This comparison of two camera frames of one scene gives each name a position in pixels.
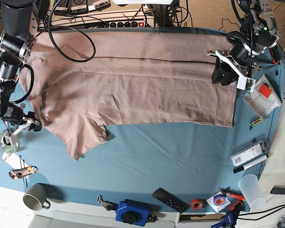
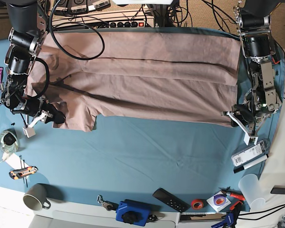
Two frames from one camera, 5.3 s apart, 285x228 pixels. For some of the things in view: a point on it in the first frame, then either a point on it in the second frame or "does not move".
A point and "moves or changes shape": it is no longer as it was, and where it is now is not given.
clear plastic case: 260,149 does not move
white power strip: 127,20 does not move
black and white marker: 239,169 does not move
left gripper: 14,115 to 34,105
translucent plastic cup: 250,185 does not move
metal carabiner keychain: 109,205 does not move
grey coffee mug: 35,193 does not move
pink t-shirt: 78,82 moves or changes shape
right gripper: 242,57 to 246,114
